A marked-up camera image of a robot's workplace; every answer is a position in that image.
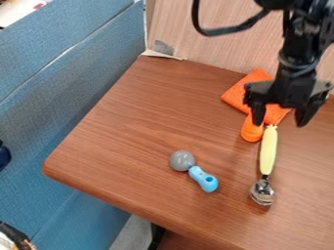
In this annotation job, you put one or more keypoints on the orange toy carrot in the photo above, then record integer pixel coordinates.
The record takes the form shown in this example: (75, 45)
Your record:
(252, 131)

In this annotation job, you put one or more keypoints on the blue and grey tool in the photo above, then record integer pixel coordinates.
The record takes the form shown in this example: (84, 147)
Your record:
(193, 169)

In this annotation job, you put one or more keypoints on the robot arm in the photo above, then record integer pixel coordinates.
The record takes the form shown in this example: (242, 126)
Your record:
(303, 31)

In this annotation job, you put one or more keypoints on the cardboard box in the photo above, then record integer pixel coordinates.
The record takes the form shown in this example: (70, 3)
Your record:
(226, 35)

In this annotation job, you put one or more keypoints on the orange cloth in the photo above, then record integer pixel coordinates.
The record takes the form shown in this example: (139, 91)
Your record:
(247, 96)

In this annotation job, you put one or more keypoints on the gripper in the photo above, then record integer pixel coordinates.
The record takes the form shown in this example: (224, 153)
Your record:
(292, 88)

